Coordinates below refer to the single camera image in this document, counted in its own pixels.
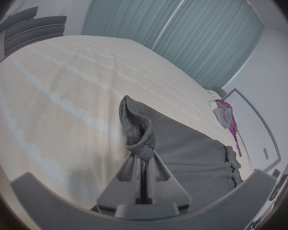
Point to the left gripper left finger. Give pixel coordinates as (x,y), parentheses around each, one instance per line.
(124,188)

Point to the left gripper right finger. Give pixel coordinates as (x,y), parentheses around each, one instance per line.
(165,190)

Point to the black T-shirt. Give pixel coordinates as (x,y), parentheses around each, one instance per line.
(182,150)

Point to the bed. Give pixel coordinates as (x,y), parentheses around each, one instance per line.
(62,92)

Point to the purple satin garment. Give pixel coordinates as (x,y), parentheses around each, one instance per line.
(232,126)

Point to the grey knit garment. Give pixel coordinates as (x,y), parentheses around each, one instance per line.
(223,115)

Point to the white garment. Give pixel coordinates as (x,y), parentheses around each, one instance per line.
(212,104)

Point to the white printed pillow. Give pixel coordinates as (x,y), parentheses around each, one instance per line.
(212,95)

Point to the grey bedside table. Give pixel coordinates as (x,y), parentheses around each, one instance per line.
(218,91)

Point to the blue-green curtain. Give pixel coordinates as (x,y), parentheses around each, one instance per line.
(206,44)
(134,15)

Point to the black chest of drawers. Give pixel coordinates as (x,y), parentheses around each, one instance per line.
(36,32)

